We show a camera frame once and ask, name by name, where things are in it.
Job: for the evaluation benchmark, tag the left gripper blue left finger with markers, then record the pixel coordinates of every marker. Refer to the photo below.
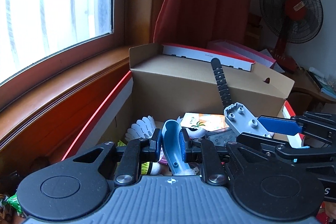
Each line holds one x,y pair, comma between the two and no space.
155,145

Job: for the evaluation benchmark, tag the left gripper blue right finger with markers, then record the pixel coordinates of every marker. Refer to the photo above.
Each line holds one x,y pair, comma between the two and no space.
186,146

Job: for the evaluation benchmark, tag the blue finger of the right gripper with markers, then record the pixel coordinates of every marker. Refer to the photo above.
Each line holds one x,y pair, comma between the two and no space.
280,125

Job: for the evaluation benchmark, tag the blue grey clamp tool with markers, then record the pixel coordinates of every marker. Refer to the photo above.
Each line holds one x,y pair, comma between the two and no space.
172,150

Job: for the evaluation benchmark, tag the white feather shuttlecock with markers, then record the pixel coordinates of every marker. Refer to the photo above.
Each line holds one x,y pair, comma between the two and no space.
142,128

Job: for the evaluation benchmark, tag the orange white packet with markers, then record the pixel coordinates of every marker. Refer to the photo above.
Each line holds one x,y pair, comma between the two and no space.
208,122

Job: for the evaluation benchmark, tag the red cardboard shoe box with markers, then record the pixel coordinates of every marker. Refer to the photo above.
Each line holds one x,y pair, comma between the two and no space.
165,81

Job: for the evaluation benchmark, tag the pink red flat box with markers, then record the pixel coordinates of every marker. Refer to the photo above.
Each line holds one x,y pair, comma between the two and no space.
227,46

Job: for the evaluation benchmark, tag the black standing fan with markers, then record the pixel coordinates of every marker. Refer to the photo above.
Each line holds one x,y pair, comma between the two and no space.
292,21

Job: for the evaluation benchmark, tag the green round toy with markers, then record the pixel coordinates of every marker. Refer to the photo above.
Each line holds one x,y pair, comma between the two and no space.
13,202

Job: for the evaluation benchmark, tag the window frame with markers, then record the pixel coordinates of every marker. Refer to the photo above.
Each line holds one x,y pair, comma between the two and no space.
40,38

